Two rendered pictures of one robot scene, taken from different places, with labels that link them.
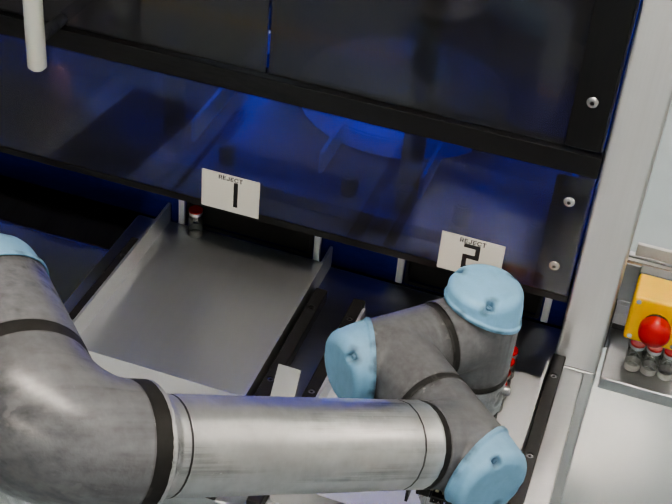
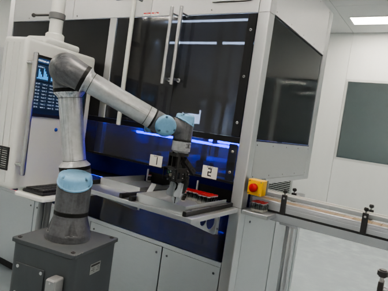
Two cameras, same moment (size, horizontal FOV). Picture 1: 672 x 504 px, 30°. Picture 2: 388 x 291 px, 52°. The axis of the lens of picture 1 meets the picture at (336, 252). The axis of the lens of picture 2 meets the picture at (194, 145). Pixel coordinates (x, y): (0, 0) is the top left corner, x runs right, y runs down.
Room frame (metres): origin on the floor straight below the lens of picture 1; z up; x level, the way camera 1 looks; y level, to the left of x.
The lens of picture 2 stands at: (-0.56, -0.66, 1.24)
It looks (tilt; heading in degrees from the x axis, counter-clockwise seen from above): 3 degrees down; 17
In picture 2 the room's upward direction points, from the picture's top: 8 degrees clockwise
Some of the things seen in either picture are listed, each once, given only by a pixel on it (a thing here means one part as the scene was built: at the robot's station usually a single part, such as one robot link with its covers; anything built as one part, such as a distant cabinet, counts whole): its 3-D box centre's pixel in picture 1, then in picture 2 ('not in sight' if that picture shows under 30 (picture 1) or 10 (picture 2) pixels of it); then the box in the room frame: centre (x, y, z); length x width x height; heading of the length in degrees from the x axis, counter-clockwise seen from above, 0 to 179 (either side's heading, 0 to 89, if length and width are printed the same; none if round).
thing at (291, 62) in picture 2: not in sight; (293, 91); (1.75, -0.48, 1.50); 0.85 x 0.01 x 0.59; 165
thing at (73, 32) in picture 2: not in sight; (77, 66); (1.61, 0.86, 1.50); 0.49 x 0.01 x 0.59; 75
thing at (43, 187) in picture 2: not in sight; (63, 187); (1.21, 0.57, 0.82); 0.40 x 0.14 x 0.02; 171
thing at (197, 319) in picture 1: (202, 300); (142, 183); (1.32, 0.18, 0.90); 0.34 x 0.26 x 0.04; 165
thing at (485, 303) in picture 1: (476, 327); (183, 127); (0.93, -0.14, 1.22); 0.09 x 0.08 x 0.11; 121
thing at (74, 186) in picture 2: not in sight; (74, 190); (0.63, 0.12, 0.96); 0.13 x 0.12 x 0.14; 31
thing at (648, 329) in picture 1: (654, 329); (253, 187); (1.24, -0.41, 0.99); 0.04 x 0.04 x 0.04; 75
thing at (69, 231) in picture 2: not in sight; (69, 223); (0.62, 0.12, 0.84); 0.15 x 0.15 x 0.10
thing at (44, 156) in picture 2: not in sight; (45, 112); (1.27, 0.78, 1.19); 0.50 x 0.19 x 0.78; 171
